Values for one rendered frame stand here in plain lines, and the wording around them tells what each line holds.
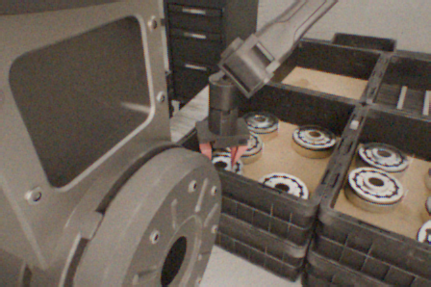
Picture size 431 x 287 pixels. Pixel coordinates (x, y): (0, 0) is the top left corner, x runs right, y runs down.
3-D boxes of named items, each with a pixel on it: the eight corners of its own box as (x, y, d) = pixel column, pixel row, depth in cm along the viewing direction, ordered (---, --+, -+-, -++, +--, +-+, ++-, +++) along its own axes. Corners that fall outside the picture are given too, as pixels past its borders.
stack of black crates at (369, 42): (377, 98, 249) (396, 39, 223) (374, 117, 227) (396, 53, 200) (322, 89, 263) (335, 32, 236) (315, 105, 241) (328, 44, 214)
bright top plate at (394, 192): (398, 211, 61) (399, 208, 61) (342, 191, 65) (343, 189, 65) (405, 179, 68) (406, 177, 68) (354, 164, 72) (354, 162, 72)
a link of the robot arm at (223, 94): (203, 76, 57) (233, 82, 55) (218, 63, 62) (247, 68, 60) (203, 111, 61) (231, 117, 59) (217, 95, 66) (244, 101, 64)
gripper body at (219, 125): (194, 128, 68) (194, 96, 63) (241, 125, 69) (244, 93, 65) (199, 146, 62) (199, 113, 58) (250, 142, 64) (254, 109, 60)
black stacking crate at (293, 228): (304, 255, 59) (315, 211, 52) (170, 195, 71) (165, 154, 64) (350, 143, 86) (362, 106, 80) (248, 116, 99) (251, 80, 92)
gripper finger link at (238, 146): (207, 158, 73) (207, 122, 68) (238, 155, 74) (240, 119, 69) (212, 177, 68) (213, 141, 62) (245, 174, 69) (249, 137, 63)
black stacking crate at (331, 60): (350, 143, 87) (363, 105, 80) (248, 115, 99) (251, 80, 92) (375, 86, 114) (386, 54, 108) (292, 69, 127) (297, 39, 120)
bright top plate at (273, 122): (267, 137, 81) (267, 135, 81) (233, 124, 86) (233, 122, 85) (285, 119, 88) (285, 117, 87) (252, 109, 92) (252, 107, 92)
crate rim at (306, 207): (314, 220, 53) (316, 209, 51) (164, 161, 65) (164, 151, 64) (361, 112, 81) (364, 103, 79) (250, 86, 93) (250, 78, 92)
